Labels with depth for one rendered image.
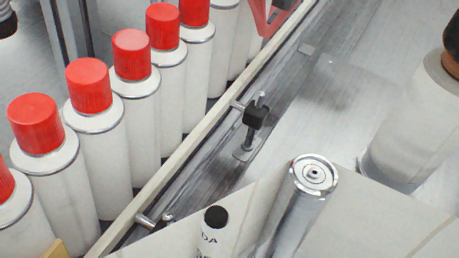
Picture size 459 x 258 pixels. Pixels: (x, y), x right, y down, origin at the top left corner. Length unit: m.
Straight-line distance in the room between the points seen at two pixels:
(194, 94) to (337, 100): 0.26
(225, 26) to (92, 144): 0.24
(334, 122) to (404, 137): 0.15
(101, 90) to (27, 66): 0.43
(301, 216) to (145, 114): 0.18
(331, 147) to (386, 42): 0.40
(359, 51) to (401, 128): 0.40
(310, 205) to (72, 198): 0.20
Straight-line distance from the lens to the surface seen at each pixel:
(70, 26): 0.50
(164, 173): 0.47
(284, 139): 0.57
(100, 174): 0.40
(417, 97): 0.47
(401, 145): 0.50
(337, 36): 0.89
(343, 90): 0.68
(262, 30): 0.50
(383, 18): 1.01
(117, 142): 0.37
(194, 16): 0.43
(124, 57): 0.35
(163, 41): 0.40
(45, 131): 0.31
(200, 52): 0.45
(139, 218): 0.44
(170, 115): 0.46
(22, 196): 0.32
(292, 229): 0.34
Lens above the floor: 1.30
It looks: 49 degrees down
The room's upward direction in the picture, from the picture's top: 11 degrees clockwise
